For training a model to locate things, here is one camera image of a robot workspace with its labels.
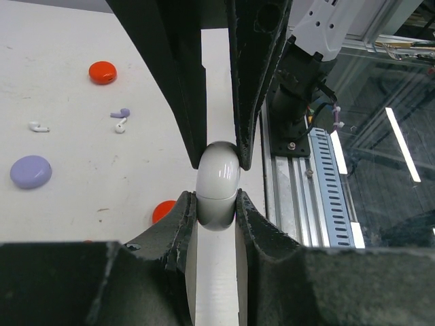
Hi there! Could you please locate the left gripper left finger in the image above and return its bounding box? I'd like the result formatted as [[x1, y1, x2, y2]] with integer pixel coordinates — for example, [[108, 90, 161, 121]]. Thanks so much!
[[1, 192, 197, 325]]

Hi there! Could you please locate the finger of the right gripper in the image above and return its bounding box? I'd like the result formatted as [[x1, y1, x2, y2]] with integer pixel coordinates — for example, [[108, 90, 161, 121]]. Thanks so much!
[[226, 0, 292, 169], [108, 0, 207, 168]]

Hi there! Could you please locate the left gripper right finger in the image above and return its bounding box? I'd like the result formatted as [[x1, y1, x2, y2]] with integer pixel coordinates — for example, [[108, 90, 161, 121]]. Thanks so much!
[[235, 191, 434, 325]]

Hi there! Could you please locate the red charging case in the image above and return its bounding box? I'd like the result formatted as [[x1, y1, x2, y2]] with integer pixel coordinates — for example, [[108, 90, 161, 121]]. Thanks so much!
[[152, 200, 176, 224], [88, 61, 118, 85]]

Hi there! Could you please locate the white earbud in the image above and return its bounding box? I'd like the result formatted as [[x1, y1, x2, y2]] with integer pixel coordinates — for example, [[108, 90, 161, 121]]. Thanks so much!
[[114, 117, 128, 134], [28, 122, 50, 133]]

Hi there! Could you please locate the white charging case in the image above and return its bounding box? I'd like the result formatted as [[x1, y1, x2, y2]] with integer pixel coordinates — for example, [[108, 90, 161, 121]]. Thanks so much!
[[196, 141, 241, 232]]

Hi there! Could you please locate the purple charging case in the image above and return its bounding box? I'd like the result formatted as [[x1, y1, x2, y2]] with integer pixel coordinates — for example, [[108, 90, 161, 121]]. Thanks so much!
[[10, 155, 52, 189]]

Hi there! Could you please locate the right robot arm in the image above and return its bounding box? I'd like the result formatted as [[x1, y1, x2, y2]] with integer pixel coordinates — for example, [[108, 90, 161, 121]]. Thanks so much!
[[109, 1, 362, 170]]

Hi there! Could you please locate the purple earbud right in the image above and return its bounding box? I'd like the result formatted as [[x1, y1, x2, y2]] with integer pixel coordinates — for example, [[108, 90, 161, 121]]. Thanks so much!
[[110, 108, 131, 119]]

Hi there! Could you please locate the aluminium front rail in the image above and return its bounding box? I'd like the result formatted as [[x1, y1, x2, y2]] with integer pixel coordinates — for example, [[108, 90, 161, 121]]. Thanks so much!
[[260, 103, 330, 247]]

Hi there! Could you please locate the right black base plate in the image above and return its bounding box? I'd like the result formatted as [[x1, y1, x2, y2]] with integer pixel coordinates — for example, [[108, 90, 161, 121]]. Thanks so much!
[[268, 113, 311, 158]]

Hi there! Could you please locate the slotted cable duct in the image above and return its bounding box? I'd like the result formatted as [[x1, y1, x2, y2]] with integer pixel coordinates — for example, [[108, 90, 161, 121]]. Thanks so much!
[[309, 128, 365, 249]]

